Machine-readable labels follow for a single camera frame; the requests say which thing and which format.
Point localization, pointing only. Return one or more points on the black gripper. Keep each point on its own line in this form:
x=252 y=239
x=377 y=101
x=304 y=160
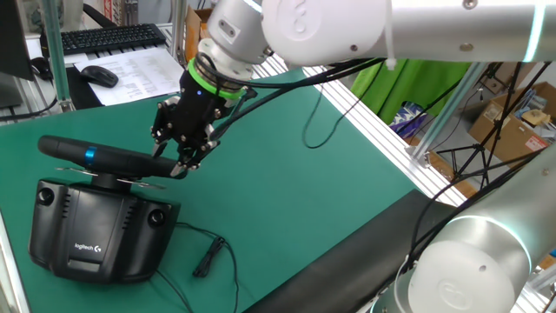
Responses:
x=200 y=113

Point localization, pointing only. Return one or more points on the black racing steering wheel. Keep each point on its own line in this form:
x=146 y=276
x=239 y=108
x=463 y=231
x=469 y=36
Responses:
x=121 y=158

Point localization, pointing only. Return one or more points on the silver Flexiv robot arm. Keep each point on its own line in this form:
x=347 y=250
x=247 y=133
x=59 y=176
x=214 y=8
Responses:
x=434 y=30

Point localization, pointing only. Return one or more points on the black Logitech wheel base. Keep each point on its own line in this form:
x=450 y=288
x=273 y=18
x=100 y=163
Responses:
x=100 y=230

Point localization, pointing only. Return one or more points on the white printed paper sheet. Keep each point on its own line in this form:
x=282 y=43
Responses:
x=143 y=74

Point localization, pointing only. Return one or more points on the black computer mouse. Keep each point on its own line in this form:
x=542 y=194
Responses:
x=100 y=76

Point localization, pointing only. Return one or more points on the taped cardboard box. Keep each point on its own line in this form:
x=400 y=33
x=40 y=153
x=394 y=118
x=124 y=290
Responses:
x=193 y=35

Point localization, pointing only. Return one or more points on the black computer keyboard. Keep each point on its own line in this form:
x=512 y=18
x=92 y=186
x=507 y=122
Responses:
x=113 y=38

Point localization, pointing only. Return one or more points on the green table mat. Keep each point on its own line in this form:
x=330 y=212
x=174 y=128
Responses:
x=282 y=208

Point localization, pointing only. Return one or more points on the black rounded desk object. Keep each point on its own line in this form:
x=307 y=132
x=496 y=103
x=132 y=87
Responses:
x=41 y=67

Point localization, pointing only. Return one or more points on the black computer monitor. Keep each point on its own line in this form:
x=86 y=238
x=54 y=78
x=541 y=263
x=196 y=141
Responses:
x=13 y=39

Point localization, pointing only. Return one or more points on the black foam strip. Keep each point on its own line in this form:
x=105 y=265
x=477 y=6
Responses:
x=347 y=261

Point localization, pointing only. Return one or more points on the blue patterned bag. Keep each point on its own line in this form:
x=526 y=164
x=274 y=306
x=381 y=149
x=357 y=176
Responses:
x=406 y=119

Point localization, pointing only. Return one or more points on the bright green cloth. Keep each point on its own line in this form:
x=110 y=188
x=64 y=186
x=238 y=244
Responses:
x=412 y=87

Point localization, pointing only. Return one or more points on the black tripod stand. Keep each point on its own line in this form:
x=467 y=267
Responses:
x=479 y=148

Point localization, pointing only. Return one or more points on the open brown cardboard box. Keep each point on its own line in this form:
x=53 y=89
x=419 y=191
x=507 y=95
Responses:
x=517 y=135

